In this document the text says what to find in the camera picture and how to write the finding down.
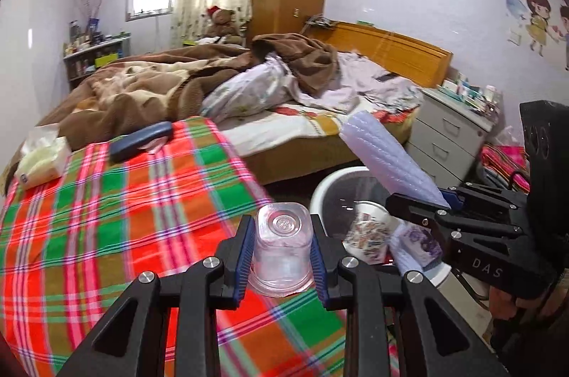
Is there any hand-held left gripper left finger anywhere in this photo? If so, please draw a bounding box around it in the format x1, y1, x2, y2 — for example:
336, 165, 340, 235
58, 214, 256, 377

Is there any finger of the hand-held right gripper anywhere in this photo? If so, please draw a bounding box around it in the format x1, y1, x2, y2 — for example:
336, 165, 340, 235
441, 186, 530, 222
385, 192, 523, 238

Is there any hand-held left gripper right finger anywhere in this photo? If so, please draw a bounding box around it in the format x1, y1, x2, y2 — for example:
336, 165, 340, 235
310, 214, 510, 377

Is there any clear plastic cup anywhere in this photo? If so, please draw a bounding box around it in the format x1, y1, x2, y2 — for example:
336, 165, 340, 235
248, 203, 314, 298

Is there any purple patterned packet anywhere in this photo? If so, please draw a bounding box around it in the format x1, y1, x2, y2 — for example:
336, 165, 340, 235
391, 223, 444, 272

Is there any printed paper cup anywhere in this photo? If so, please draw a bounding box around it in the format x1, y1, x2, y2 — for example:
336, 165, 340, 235
342, 201, 401, 265

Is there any translucent air column wrap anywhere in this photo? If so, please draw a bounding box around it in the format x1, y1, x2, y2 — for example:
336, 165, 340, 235
340, 110, 452, 209

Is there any white round trash bin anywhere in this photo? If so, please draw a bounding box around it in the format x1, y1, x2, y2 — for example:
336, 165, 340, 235
310, 166, 454, 289

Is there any person's right hand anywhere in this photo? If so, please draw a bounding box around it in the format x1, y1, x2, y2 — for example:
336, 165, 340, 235
489, 286, 565, 321

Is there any red plaid fabric pile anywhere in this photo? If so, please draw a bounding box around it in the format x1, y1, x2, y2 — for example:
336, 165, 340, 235
480, 143, 532, 193

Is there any grey drawer nightstand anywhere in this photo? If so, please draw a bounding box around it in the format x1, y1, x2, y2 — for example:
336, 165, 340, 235
406, 86, 501, 186

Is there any row of small boxes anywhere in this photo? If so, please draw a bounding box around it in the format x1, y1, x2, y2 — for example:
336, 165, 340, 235
440, 77, 501, 115

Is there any olive bed skirt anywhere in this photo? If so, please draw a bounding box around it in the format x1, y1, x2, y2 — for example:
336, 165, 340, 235
240, 128, 414, 186

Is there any red green plaid tablecloth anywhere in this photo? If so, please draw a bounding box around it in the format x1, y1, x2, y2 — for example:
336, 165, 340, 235
0, 117, 401, 377

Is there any pale pink sheet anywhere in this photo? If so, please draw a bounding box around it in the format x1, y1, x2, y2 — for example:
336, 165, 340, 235
298, 52, 423, 113

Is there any rose print bed sheet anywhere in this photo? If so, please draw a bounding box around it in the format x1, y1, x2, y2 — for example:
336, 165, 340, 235
222, 101, 421, 155

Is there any wooden bed headboard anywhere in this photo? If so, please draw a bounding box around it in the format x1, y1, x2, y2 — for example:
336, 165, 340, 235
307, 21, 454, 89

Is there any dark blue glasses case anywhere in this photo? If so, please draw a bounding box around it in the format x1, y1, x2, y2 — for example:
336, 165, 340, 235
109, 121, 174, 163

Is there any white floral quilt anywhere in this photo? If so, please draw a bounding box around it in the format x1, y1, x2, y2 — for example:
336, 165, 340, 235
200, 57, 303, 122

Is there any brown fleece blanket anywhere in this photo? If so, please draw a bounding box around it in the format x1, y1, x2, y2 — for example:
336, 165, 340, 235
9, 32, 341, 164

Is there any soft tissue pack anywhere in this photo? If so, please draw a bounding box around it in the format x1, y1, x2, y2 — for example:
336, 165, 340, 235
15, 123, 72, 186

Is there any teddy bear with red hat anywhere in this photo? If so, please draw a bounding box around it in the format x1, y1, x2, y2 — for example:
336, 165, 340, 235
204, 6, 241, 43

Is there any cluttered storage shelf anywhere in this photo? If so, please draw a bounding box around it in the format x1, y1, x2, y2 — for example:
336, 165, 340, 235
62, 37, 132, 91

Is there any vase of dry branches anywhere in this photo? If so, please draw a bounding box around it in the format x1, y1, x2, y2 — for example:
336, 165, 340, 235
73, 0, 110, 35

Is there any cartoon children wall sticker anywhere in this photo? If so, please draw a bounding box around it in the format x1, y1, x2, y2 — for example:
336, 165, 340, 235
504, 0, 569, 71

